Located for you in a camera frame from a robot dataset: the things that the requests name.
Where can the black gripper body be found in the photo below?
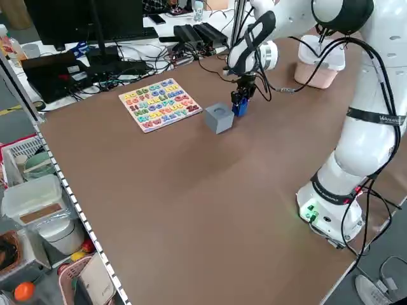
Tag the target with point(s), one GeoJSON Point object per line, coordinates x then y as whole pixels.
{"type": "Point", "coordinates": [246, 83]}

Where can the blue toy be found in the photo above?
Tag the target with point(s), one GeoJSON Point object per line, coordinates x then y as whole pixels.
{"type": "Point", "coordinates": [240, 110]}

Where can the grey block with round hole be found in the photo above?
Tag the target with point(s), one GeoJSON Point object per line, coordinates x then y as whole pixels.
{"type": "Point", "coordinates": [219, 122]}

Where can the white bin lid grey latches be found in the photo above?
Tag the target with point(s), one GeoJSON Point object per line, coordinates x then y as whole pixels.
{"type": "Point", "coordinates": [334, 59]}

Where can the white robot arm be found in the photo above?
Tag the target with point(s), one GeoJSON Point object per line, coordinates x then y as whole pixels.
{"type": "Point", "coordinates": [359, 149]}

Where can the pink plastic bin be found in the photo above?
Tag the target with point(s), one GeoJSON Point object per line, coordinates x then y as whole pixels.
{"type": "Point", "coordinates": [313, 79]}

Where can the red toy fruit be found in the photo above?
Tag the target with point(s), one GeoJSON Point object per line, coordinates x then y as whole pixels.
{"type": "Point", "coordinates": [89, 246]}

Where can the yellow toy fruit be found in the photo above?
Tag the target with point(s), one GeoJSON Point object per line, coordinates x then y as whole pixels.
{"type": "Point", "coordinates": [78, 256]}

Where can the black power supply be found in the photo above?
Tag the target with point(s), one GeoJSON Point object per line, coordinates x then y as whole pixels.
{"type": "Point", "coordinates": [211, 33]}
{"type": "Point", "coordinates": [187, 35]}

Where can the colourful alphabet puzzle board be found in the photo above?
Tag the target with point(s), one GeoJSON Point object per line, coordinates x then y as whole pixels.
{"type": "Point", "coordinates": [159, 105]}

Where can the brown cardboard box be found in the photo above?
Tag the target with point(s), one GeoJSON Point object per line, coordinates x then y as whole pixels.
{"type": "Point", "coordinates": [217, 4]}

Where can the small bottle blue print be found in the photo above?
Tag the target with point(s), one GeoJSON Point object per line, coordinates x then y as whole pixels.
{"type": "Point", "coordinates": [198, 11]}

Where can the black keyboard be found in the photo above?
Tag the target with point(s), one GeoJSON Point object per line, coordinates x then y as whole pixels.
{"type": "Point", "coordinates": [149, 32]}

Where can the black phone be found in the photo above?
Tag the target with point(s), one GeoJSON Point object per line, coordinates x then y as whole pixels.
{"type": "Point", "coordinates": [157, 19]}

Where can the black electronics box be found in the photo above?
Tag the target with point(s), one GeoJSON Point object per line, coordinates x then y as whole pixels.
{"type": "Point", "coordinates": [47, 76]}

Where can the black monitor on stand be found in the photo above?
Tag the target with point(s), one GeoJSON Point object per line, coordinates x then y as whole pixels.
{"type": "Point", "coordinates": [63, 19]}

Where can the green bowl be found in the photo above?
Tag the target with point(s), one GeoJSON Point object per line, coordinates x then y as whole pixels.
{"type": "Point", "coordinates": [38, 163]}

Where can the grey cup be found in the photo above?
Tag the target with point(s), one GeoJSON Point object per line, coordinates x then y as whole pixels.
{"type": "Point", "coordinates": [30, 51]}

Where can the white plastic basket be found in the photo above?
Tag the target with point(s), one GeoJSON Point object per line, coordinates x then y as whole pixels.
{"type": "Point", "coordinates": [22, 147]}

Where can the white round jar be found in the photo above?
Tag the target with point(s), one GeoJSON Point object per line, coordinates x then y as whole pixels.
{"type": "Point", "coordinates": [63, 236]}

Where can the clear plastic container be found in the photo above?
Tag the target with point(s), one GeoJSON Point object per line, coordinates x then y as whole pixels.
{"type": "Point", "coordinates": [31, 193]}

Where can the white cardboard box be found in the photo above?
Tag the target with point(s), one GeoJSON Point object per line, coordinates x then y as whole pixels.
{"type": "Point", "coordinates": [98, 282]}

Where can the clear bottle orange label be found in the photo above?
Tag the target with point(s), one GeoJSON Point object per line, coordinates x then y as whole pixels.
{"type": "Point", "coordinates": [8, 44]}

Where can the pink plastic basket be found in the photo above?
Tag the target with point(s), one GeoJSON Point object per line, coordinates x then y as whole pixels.
{"type": "Point", "coordinates": [68, 273]}

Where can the brown wicker basket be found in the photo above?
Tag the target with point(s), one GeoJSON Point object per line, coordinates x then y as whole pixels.
{"type": "Point", "coordinates": [16, 241]}

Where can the orange ball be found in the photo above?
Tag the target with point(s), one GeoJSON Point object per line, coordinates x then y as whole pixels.
{"type": "Point", "coordinates": [24, 291]}

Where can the aluminium frame rail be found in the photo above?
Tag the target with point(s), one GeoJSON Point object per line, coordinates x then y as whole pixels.
{"type": "Point", "coordinates": [79, 216]}

